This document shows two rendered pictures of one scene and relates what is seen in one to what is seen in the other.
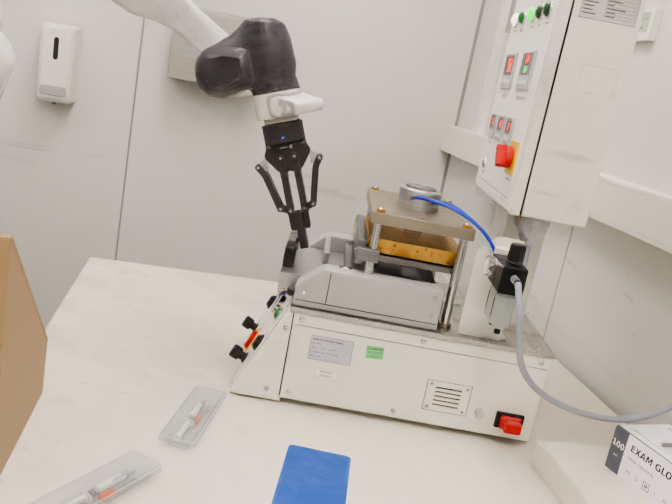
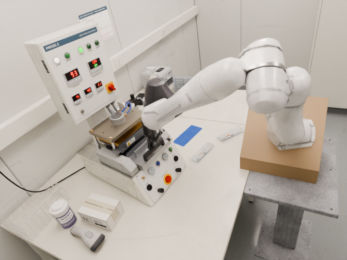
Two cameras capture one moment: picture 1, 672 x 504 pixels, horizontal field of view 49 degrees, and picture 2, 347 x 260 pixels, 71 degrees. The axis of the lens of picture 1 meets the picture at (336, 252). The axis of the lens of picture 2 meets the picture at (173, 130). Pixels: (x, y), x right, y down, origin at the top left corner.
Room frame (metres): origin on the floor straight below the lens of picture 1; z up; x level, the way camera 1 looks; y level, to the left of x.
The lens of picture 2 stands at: (1.97, 0.84, 1.77)
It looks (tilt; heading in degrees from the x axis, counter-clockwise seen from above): 35 degrees down; 224
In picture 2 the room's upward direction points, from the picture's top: 11 degrees counter-clockwise
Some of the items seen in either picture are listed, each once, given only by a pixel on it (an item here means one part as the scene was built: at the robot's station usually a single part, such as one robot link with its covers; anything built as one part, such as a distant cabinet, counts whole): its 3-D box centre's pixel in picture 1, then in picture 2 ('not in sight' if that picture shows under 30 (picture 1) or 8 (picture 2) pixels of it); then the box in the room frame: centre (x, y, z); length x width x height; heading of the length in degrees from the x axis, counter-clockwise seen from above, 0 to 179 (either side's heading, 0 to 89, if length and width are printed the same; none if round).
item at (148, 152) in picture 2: (292, 247); (154, 149); (1.35, 0.08, 0.99); 0.15 x 0.02 x 0.04; 2
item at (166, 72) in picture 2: not in sight; (157, 78); (0.46, -0.68, 0.88); 0.25 x 0.20 x 0.17; 95
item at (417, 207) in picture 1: (431, 225); (118, 122); (1.34, -0.17, 1.08); 0.31 x 0.24 x 0.13; 2
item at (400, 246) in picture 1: (412, 230); (122, 127); (1.35, -0.13, 1.07); 0.22 x 0.17 x 0.10; 2
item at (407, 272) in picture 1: (387, 268); (128, 141); (1.36, -0.10, 0.98); 0.20 x 0.17 x 0.03; 2
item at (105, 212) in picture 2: not in sight; (101, 211); (1.69, -0.03, 0.80); 0.19 x 0.13 x 0.09; 101
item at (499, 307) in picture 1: (500, 284); (132, 106); (1.14, -0.27, 1.05); 0.15 x 0.05 x 0.15; 2
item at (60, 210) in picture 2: not in sight; (63, 214); (1.82, -0.17, 0.82); 0.09 x 0.09 x 0.15
